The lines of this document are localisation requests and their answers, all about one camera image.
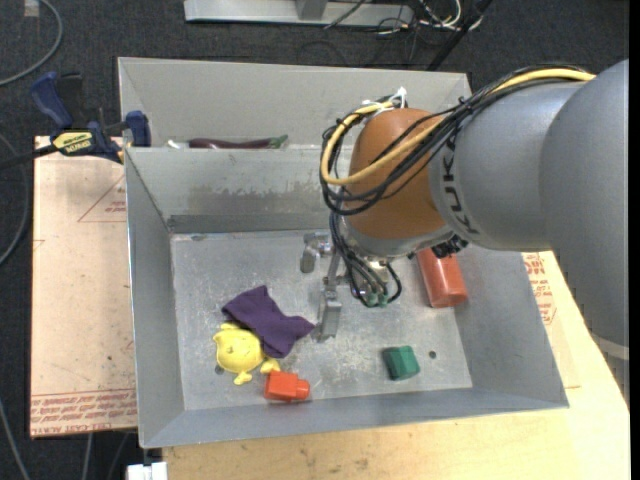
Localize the purple cloth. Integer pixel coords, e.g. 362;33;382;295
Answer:
221;284;317;360

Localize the orange-red toy block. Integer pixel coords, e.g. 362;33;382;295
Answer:
263;370;312;404

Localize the yellow toy animal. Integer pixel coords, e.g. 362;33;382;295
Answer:
212;321;283;387

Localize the brown cardboard board, red print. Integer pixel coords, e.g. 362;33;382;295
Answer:
29;135;584;439

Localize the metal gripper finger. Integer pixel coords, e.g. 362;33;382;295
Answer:
299;231;334;274
315;286;345;345

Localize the grey metal bin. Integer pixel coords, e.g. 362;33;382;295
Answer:
117;56;570;450

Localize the red-brown flat block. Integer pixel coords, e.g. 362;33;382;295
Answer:
416;247;469;310

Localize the dark green block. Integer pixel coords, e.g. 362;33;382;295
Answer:
381;345;422;382

